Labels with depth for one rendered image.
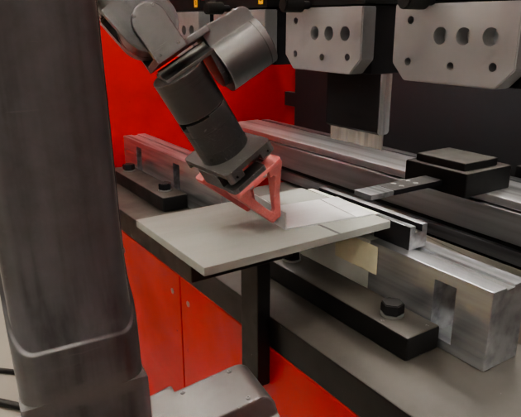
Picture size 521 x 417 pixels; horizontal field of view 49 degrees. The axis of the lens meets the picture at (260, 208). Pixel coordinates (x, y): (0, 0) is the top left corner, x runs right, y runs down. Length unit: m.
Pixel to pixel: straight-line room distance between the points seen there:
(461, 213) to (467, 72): 0.41
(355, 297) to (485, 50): 0.33
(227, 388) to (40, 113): 0.20
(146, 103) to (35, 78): 1.31
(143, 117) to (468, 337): 1.08
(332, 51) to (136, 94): 0.87
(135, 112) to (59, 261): 1.28
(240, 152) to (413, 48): 0.21
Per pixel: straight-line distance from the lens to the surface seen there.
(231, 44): 0.61
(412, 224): 0.74
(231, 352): 0.88
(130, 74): 1.52
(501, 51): 0.58
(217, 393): 0.36
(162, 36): 0.59
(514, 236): 0.93
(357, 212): 0.75
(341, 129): 0.80
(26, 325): 0.27
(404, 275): 0.72
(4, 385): 2.34
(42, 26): 0.24
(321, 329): 0.73
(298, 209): 0.75
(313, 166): 1.24
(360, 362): 0.67
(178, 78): 0.59
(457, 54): 0.61
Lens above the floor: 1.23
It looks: 18 degrees down
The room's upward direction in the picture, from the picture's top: straight up
